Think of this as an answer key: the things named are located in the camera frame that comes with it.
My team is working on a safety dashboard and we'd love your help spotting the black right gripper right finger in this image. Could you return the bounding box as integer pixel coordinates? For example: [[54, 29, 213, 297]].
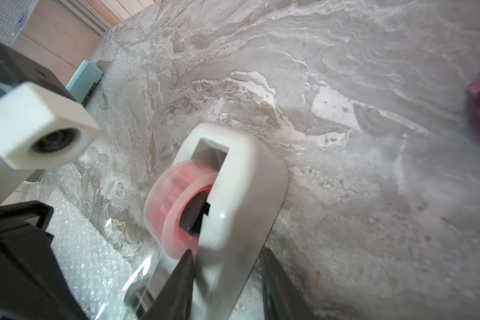
[[260, 247, 317, 320]]

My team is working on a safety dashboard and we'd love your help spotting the white mesh wall shelf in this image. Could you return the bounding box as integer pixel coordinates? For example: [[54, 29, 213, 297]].
[[0, 0, 39, 47]]

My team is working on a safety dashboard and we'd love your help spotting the light blue desk calculator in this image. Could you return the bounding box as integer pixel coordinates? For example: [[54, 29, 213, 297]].
[[66, 60, 104, 106]]

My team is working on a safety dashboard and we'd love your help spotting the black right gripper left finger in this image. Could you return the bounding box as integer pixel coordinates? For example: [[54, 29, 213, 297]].
[[141, 249, 195, 319]]

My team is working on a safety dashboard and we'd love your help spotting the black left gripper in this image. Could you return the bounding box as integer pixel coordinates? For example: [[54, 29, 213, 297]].
[[0, 201, 87, 319]]

